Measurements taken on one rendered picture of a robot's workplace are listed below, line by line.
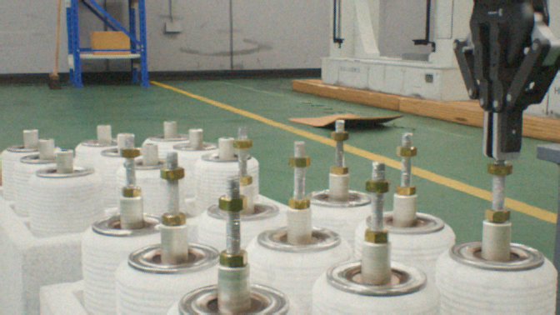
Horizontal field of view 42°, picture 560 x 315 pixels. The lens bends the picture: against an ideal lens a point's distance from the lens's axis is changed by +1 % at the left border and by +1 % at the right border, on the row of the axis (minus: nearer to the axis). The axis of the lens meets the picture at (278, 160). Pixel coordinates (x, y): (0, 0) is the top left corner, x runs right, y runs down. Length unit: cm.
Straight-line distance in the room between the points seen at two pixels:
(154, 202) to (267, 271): 41
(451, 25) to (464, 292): 343
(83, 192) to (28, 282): 13
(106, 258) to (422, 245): 29
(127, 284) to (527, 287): 31
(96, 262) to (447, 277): 31
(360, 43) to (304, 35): 236
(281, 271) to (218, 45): 659
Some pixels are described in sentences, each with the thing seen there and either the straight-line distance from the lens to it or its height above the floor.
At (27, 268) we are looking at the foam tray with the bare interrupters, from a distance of 95.
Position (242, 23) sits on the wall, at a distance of 724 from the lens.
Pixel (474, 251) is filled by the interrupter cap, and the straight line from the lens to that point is 64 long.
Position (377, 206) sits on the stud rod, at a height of 31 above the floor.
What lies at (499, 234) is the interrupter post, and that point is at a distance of 62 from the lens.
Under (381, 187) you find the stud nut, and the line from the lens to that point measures 53.
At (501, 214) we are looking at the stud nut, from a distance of 62.
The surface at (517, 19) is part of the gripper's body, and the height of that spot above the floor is 44.
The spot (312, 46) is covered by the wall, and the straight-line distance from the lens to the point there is 749.
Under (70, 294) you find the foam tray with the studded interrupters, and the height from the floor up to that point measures 18.
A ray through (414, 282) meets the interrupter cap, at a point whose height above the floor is 25.
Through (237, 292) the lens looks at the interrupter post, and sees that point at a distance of 49.
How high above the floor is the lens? 43
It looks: 10 degrees down
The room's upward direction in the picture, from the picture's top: straight up
